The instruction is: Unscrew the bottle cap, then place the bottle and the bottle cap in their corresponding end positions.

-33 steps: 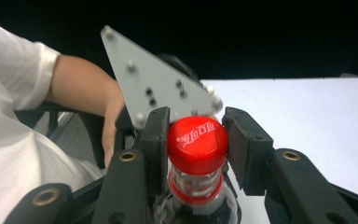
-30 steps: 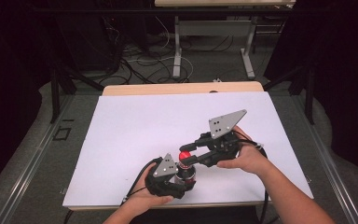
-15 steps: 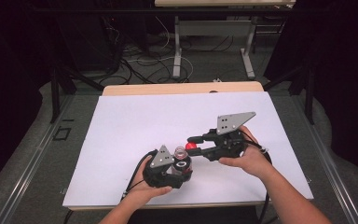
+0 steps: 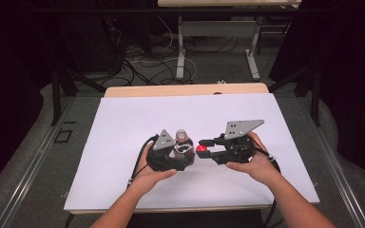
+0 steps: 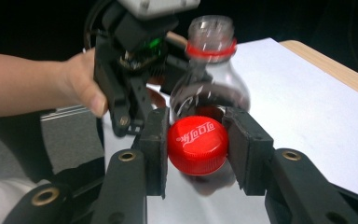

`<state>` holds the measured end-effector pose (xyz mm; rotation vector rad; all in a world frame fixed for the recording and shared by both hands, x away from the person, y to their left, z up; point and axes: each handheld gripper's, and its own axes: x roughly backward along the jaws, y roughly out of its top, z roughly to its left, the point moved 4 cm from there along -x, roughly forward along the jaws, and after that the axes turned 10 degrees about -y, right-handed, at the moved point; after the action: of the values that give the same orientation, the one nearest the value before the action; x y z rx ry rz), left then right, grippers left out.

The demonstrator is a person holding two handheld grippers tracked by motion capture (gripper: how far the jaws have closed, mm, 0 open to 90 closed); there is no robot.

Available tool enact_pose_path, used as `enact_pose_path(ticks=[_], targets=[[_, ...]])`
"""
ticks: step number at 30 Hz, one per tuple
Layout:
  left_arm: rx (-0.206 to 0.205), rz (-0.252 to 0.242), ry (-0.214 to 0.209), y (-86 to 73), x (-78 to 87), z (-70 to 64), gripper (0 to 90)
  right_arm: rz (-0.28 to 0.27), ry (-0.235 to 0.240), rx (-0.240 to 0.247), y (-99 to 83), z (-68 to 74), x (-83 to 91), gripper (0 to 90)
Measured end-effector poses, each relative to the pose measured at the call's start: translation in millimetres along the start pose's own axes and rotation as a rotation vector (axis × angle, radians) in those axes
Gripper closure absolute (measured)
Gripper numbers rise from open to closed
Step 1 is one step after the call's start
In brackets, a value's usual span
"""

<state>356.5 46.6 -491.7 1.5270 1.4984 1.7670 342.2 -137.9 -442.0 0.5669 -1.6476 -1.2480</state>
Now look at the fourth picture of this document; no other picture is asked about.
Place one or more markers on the metal floor rail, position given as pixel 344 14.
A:
pixel 28 171
pixel 336 164

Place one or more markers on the red bottle cap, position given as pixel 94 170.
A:
pixel 201 148

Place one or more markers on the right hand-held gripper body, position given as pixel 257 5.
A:
pixel 237 148

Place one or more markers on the white-legged background table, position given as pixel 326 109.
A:
pixel 215 28

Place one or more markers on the dark equipment cabinet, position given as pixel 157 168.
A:
pixel 92 38

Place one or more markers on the person's right hand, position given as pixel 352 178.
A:
pixel 259 167

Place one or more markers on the black curtain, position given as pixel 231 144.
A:
pixel 351 79
pixel 3 95

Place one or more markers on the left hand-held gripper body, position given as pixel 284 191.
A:
pixel 163 158

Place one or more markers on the black horizontal bar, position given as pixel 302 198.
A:
pixel 107 11

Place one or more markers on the black metal stand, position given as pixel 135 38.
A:
pixel 56 95
pixel 314 95

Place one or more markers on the wooden table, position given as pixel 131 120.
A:
pixel 183 89

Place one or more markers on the white table cover sheet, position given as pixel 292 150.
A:
pixel 133 120

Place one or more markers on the person's left hand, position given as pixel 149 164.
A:
pixel 145 177

